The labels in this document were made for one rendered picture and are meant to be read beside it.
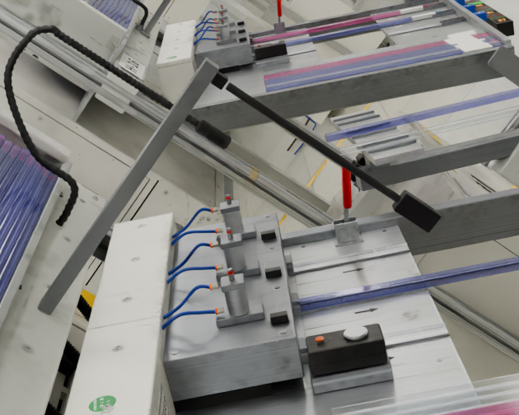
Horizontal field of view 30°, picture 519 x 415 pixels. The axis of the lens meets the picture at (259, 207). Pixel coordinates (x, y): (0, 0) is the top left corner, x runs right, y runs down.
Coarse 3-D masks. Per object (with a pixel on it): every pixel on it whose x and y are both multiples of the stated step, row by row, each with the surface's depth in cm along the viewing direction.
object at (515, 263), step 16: (448, 272) 112; (464, 272) 112; (480, 272) 112; (496, 272) 112; (352, 288) 113; (368, 288) 112; (384, 288) 112; (400, 288) 112; (416, 288) 112; (304, 304) 112; (320, 304) 112; (336, 304) 112
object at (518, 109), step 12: (516, 108) 139; (456, 120) 139; (468, 120) 138; (480, 120) 139; (492, 120) 139; (408, 132) 139; (420, 132) 138; (432, 132) 138; (444, 132) 138; (360, 144) 138; (372, 144) 138; (384, 144) 138
